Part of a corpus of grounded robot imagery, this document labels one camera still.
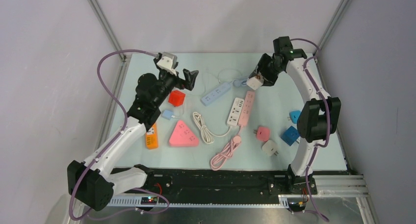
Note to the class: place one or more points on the white plug adapter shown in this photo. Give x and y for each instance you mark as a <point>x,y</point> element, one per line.
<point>270,148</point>

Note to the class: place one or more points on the pink triangular power strip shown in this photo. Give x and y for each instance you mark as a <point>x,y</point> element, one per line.
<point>182,136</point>

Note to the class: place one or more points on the small light blue charger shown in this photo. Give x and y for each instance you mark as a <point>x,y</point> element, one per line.
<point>168,114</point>

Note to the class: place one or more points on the light blue power strip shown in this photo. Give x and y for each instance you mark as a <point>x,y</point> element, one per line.
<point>216,93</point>

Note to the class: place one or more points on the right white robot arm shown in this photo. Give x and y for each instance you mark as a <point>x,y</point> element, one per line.
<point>320,114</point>

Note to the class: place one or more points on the orange power strip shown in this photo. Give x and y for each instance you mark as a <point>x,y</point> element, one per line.
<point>151,138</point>

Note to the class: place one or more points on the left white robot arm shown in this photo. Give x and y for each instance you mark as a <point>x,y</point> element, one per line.
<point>92,181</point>

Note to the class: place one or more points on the pink plug adapter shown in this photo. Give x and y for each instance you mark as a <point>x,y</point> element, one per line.
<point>262,133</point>

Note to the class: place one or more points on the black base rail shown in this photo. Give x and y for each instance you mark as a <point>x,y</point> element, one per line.
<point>226,187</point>

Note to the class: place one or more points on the light blue plug adapter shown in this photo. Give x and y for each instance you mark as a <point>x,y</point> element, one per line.
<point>293,116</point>

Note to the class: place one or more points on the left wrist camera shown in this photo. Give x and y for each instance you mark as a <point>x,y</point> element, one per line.
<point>167,62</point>

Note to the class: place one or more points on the dark blue cube socket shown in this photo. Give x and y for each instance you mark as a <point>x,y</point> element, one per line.
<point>290,136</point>

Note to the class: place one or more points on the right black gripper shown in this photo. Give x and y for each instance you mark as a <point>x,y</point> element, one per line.
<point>269,80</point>

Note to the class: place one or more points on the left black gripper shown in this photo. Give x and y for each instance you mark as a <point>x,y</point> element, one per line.
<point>189,77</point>

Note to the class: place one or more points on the white power strip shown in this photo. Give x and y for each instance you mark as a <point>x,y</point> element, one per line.
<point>235,112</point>

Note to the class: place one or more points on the red cube socket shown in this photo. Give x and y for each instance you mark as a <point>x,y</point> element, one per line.
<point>176,98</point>

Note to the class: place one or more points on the light blue table mat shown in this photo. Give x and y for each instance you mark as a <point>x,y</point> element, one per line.
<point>271,108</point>

